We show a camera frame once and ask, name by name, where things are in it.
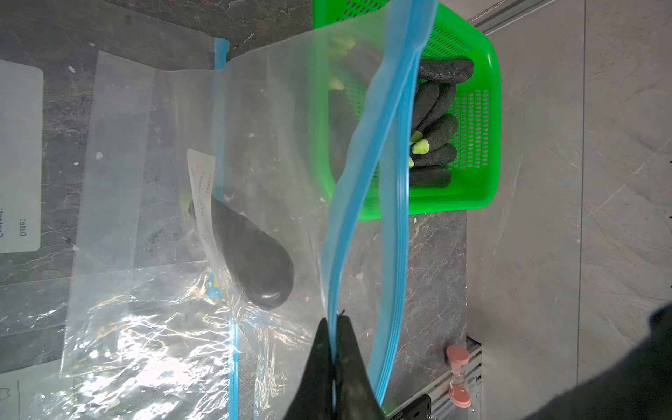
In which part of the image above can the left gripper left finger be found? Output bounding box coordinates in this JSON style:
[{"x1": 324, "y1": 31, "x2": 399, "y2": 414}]
[{"x1": 285, "y1": 319, "x2": 334, "y2": 420}]

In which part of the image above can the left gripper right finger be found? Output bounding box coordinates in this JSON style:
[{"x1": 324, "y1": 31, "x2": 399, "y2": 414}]
[{"x1": 334, "y1": 315, "x2": 385, "y2": 420}]

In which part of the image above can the dark eggplant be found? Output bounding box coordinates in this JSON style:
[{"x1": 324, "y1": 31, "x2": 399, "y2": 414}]
[{"x1": 211, "y1": 197, "x2": 295, "y2": 311}]

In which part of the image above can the clear zip-top bag blue zipper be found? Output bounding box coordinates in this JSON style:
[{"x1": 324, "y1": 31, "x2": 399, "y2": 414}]
[{"x1": 61, "y1": 1, "x2": 437, "y2": 419}]

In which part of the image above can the pink sand timer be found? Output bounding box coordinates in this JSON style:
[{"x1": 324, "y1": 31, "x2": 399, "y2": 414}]
[{"x1": 446, "y1": 345, "x2": 472, "y2": 409}]

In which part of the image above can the green plastic basket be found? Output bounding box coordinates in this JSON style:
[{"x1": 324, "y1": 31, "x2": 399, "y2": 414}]
[{"x1": 310, "y1": 1, "x2": 502, "y2": 215}]

